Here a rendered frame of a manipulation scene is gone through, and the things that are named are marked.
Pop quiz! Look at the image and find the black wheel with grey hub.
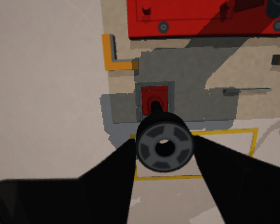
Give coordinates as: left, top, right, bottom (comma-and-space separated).
135, 112, 195, 172

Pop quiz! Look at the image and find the yellow rectangular outline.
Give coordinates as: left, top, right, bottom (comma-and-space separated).
130, 128, 259, 180

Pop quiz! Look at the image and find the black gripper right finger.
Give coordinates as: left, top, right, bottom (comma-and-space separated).
193, 135, 280, 224

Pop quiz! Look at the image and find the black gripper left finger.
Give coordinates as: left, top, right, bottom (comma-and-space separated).
0, 139, 136, 224

